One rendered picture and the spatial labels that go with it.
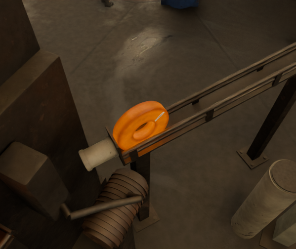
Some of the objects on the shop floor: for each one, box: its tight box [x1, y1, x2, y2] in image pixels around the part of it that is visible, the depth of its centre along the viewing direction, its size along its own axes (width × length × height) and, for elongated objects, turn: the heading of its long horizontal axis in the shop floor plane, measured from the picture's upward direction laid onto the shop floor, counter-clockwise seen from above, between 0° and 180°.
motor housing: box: [82, 168, 149, 249], centre depth 104 cm, size 13×22×54 cm, turn 153°
